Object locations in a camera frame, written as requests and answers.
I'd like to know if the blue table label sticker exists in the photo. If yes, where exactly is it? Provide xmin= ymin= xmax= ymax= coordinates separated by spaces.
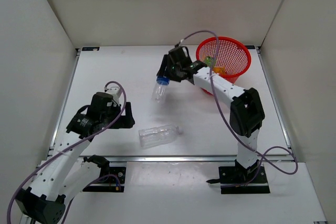
xmin=81 ymin=47 xmax=100 ymax=51

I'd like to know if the blue label clear bottle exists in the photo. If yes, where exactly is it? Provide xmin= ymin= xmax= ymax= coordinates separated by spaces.
xmin=152 ymin=76 xmax=170 ymax=103

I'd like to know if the orange bottle with orange cap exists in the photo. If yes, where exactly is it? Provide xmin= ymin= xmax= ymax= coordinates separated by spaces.
xmin=213 ymin=67 xmax=226 ymax=75

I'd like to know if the red plastic mesh basket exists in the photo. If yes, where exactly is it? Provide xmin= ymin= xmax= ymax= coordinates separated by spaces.
xmin=196 ymin=37 xmax=251 ymax=84

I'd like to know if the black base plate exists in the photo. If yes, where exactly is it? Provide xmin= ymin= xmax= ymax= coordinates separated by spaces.
xmin=83 ymin=162 xmax=127 ymax=193
xmin=218 ymin=166 xmax=270 ymax=195

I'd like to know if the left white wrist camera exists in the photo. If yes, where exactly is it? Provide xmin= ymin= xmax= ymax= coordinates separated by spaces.
xmin=104 ymin=86 xmax=122 ymax=104

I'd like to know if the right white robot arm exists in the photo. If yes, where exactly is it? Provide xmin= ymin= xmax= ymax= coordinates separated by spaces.
xmin=157 ymin=46 xmax=265 ymax=184

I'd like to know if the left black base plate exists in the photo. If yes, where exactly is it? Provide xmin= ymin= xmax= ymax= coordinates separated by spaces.
xmin=83 ymin=162 xmax=127 ymax=193

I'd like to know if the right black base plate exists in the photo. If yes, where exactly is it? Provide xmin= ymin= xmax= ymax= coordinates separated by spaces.
xmin=218 ymin=166 xmax=270 ymax=195

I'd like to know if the clear unlabelled plastic bottle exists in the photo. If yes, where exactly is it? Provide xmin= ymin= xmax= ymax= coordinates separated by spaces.
xmin=139 ymin=124 xmax=184 ymax=149

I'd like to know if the green plastic bottle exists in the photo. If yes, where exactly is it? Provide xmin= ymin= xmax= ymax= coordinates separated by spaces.
xmin=204 ymin=56 xmax=216 ymax=67

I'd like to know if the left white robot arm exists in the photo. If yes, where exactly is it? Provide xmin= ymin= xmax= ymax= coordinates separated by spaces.
xmin=11 ymin=89 xmax=135 ymax=223

